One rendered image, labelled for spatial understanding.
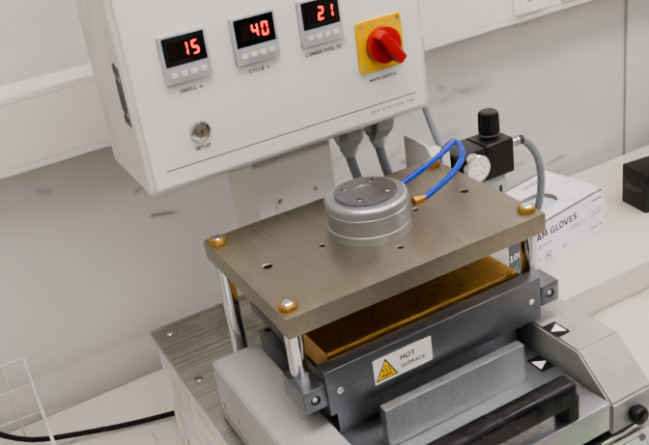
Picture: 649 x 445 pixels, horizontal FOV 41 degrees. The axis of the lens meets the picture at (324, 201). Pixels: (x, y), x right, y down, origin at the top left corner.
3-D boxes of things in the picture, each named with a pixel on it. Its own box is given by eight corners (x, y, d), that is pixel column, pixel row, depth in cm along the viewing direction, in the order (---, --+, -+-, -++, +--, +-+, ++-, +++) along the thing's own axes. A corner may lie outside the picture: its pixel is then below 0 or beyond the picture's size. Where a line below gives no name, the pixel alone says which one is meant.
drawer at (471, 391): (252, 375, 94) (239, 313, 91) (422, 301, 103) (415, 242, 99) (405, 551, 70) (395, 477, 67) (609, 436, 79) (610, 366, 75)
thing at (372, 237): (197, 293, 94) (172, 183, 88) (435, 203, 106) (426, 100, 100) (301, 410, 74) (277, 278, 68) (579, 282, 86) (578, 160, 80)
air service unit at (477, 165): (420, 242, 107) (409, 129, 101) (514, 205, 113) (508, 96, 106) (445, 259, 103) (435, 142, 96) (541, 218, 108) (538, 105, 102)
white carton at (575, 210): (450, 263, 137) (446, 221, 134) (545, 208, 149) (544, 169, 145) (510, 289, 128) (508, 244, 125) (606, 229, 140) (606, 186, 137)
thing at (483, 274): (251, 309, 90) (235, 227, 86) (429, 237, 98) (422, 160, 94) (333, 393, 76) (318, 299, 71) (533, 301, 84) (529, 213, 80)
